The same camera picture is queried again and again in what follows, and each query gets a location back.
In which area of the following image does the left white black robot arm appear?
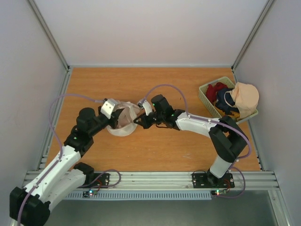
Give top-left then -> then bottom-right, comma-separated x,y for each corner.
9,107 -> 122,226

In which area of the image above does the red garment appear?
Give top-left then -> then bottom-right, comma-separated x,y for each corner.
206,82 -> 228,103

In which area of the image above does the green perforated plastic basket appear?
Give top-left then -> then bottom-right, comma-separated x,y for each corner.
198,76 -> 258,124

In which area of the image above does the circuit board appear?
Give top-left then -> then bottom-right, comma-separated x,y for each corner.
211,189 -> 230,196
82,190 -> 98,198

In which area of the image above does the yellow garment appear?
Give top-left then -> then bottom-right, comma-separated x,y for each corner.
215,108 -> 240,119

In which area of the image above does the aluminium front rail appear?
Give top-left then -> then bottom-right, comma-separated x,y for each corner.
22,171 -> 279,190

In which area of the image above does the navy blue garment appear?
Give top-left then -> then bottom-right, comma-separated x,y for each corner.
215,88 -> 239,114

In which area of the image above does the left circuit board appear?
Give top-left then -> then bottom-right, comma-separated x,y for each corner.
82,190 -> 98,198

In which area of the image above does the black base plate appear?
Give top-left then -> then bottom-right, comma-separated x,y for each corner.
80,173 -> 110,189
191,171 -> 235,189

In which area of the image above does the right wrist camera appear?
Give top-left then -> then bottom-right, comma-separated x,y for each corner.
137,99 -> 153,116

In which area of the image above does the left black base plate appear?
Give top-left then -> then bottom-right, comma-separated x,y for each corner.
80,173 -> 110,189

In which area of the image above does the pale pink lace bra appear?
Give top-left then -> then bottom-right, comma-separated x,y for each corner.
117,102 -> 140,129

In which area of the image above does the grey slotted cable duct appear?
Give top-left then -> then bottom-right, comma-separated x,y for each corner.
65,190 -> 212,201

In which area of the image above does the right aluminium frame post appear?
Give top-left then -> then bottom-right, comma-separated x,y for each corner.
231,0 -> 276,72

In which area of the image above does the aluminium frame post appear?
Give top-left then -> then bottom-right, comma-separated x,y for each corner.
231,0 -> 276,72
27,0 -> 70,71

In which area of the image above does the left aluminium frame post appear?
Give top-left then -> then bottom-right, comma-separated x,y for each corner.
27,0 -> 70,71

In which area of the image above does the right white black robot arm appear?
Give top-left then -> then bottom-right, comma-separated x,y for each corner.
133,95 -> 250,187

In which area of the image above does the beige bra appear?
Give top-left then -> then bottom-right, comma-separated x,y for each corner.
230,82 -> 259,120

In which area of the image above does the right circuit board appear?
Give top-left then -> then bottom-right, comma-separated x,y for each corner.
211,189 -> 230,196

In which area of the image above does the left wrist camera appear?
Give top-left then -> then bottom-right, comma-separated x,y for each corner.
100,98 -> 118,119

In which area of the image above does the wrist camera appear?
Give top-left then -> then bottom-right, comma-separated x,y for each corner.
100,98 -> 118,119
137,99 -> 153,116

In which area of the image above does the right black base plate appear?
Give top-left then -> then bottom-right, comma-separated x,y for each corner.
191,171 -> 235,189

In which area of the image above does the left aluminium side rail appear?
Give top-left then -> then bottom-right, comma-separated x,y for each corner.
36,67 -> 72,171

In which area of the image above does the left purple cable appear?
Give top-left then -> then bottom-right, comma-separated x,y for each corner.
16,94 -> 104,226

